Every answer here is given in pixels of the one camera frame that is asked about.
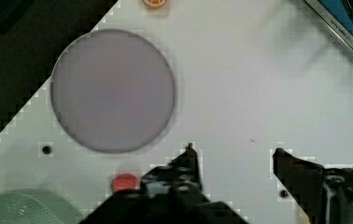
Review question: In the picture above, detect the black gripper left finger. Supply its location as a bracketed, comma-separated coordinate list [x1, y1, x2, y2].
[140, 143, 203, 197]

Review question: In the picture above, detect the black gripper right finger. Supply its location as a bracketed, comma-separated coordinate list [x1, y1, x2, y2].
[273, 148, 353, 224]

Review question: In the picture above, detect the red strawberry toy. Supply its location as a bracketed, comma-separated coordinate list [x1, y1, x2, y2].
[111, 174, 139, 192]

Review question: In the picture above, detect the lilac round plate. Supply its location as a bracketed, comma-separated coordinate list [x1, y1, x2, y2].
[50, 29, 177, 153]

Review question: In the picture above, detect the green oval colander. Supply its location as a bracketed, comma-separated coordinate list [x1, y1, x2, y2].
[0, 189, 83, 224]

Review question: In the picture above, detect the orange slice toy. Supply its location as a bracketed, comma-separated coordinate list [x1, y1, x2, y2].
[141, 0, 167, 9]

